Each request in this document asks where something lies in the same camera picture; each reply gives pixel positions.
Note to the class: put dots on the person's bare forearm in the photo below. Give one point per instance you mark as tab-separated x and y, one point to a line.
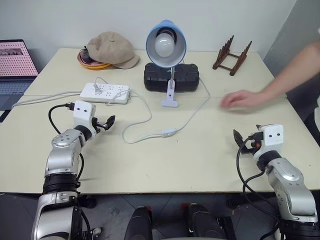
292	72

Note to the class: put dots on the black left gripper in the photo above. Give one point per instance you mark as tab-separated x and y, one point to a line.
96	124

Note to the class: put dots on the blue desk lamp white clip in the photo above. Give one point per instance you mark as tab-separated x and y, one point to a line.
150	42

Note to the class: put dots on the black rounded shape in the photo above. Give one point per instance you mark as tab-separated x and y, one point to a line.
138	225
203	222

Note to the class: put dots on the person's dark trousers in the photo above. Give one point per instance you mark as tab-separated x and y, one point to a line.
313	125

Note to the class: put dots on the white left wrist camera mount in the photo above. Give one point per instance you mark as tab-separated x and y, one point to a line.
83	112

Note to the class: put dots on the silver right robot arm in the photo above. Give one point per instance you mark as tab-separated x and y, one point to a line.
290	175

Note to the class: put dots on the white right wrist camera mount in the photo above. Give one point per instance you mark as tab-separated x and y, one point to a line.
273	136

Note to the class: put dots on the beige cap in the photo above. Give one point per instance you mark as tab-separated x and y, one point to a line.
112	50

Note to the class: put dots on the white power strip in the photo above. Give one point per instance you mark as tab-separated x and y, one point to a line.
112	93

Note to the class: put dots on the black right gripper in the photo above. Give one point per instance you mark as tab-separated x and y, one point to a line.
255	140

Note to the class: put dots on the white light bulb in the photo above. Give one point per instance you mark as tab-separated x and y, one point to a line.
163	45

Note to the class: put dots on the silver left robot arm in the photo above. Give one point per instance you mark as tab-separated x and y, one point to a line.
62	160

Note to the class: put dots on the brown wooden rack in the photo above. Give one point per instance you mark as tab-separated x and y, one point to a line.
228	57

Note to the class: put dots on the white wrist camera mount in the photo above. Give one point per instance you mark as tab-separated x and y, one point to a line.
83	112
273	136

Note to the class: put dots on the black plastic case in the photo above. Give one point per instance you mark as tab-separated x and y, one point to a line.
186	77

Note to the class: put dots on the dark object on plate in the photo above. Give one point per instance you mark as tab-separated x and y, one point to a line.
86	57

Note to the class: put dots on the laptop with pink screen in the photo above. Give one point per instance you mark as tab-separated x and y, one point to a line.
15	60

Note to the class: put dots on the orange and pink plate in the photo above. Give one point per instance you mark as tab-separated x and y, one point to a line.
96	65

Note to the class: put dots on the person's bare hand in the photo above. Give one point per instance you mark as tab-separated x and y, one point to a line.
240	100

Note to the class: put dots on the white power plug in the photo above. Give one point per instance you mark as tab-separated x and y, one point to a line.
96	89

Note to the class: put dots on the white caster wheel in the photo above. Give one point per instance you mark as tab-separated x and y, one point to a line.
96	231

